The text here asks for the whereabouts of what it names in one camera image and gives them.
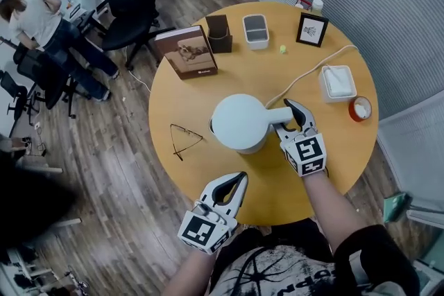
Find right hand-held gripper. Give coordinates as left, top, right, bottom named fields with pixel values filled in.
left=273, top=98, right=328, bottom=178

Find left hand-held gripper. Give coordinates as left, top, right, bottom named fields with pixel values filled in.
left=178, top=171, right=250, bottom=256

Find white electric kettle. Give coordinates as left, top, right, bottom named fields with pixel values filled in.
left=208, top=93, right=296, bottom=155

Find person's right forearm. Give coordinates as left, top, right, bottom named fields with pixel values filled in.
left=303, top=172, right=360, bottom=257

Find person's left forearm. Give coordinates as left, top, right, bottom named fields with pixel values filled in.
left=166, top=245, right=223, bottom=296

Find white square box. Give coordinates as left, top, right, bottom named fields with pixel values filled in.
left=318, top=64, right=358, bottom=104

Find thin-framed eyeglasses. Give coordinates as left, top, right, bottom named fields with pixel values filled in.
left=169, top=123, right=205, bottom=162

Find red tape roll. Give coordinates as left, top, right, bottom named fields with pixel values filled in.
left=348, top=96, right=373, bottom=123

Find white rectangular container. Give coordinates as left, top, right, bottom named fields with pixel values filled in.
left=241, top=13, right=271, bottom=51

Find person's black and white shirt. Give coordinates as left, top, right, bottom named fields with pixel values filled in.
left=207, top=218, right=421, bottom=296

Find dark brown pen holder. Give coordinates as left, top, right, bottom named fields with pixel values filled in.
left=205, top=14, right=233, bottom=54

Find brown hardcover book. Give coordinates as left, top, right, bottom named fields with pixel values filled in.
left=154, top=25, right=219, bottom=81

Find green book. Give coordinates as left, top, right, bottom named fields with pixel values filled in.
left=382, top=193, right=409, bottom=224

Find black high-back office chair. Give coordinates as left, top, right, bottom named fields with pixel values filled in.
left=96, top=0, right=176, bottom=71

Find white power cable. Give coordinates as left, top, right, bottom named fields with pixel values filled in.
left=264, top=44, right=359, bottom=109

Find black picture frame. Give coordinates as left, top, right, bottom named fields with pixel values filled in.
left=296, top=12, right=330, bottom=48

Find white floor cable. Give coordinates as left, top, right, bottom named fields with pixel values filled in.
left=125, top=68, right=153, bottom=94

